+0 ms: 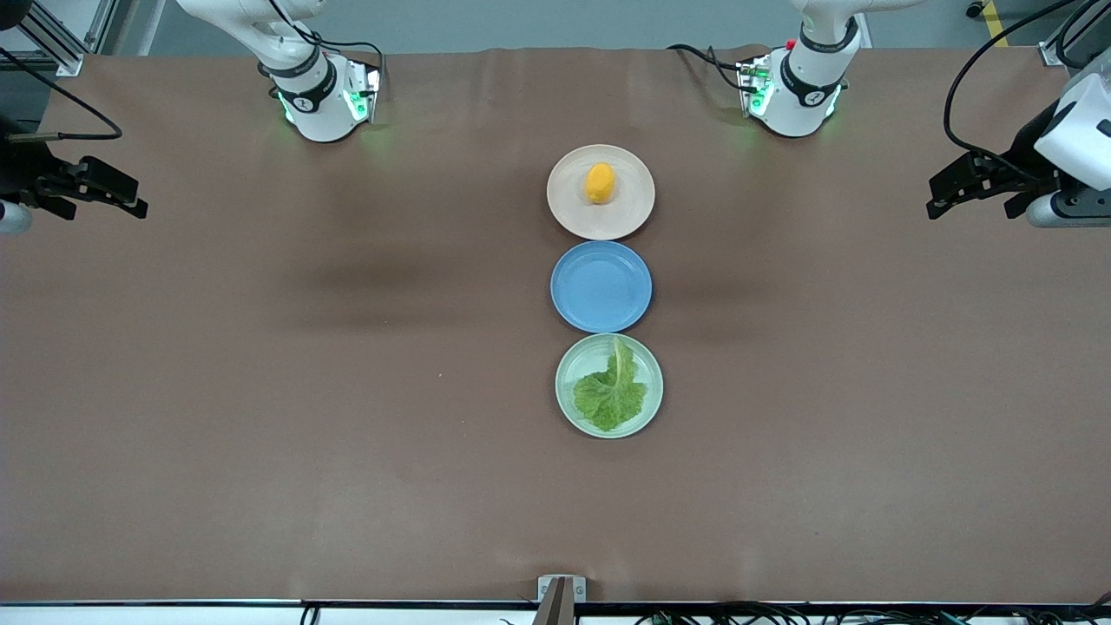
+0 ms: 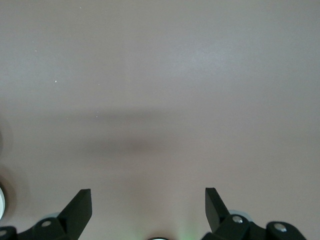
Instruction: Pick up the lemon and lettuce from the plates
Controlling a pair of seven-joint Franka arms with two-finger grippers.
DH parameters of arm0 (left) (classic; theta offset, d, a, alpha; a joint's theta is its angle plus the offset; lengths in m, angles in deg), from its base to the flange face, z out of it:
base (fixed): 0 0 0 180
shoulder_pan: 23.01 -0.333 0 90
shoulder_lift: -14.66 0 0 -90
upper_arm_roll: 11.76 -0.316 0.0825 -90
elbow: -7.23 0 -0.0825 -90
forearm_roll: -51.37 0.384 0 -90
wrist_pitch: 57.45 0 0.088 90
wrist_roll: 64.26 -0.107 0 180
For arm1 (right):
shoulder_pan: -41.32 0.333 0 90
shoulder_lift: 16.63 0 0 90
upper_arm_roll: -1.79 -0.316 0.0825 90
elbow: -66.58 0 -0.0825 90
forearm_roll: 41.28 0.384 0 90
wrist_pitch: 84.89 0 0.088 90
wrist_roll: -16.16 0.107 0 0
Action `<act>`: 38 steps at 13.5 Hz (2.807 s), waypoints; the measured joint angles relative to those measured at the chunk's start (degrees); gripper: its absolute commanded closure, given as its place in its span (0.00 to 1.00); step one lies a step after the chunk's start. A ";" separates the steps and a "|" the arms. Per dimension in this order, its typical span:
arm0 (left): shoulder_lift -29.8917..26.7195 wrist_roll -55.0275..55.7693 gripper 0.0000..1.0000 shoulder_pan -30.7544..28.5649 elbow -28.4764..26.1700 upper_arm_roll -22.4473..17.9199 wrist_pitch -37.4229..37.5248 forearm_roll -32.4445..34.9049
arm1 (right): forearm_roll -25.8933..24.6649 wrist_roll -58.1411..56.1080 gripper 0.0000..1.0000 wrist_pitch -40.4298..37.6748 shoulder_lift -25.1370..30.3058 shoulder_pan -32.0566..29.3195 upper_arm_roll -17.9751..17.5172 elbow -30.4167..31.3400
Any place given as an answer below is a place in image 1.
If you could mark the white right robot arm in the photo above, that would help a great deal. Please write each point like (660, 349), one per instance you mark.
(317, 104)

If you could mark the beige round plate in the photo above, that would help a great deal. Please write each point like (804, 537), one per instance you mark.
(601, 217)

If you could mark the yellow floor tape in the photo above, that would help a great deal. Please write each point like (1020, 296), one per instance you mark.
(996, 26)

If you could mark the brown table mat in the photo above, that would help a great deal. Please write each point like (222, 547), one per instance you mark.
(260, 434)

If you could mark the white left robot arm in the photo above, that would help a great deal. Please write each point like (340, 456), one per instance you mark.
(803, 95)

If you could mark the green lettuce leaf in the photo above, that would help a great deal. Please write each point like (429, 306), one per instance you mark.
(612, 395)

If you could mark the metal bracket with brown post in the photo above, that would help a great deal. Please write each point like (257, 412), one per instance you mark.
(561, 599)

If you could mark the aluminium frame profile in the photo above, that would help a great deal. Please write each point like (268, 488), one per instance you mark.
(61, 39)

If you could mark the light green round plate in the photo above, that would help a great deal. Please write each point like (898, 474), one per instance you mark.
(568, 395)

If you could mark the blue round plate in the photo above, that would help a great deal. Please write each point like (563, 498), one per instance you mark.
(601, 286)

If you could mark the yellow lemon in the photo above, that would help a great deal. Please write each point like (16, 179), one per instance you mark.
(600, 183)

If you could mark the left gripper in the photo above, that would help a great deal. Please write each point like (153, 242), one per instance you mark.
(1024, 158)

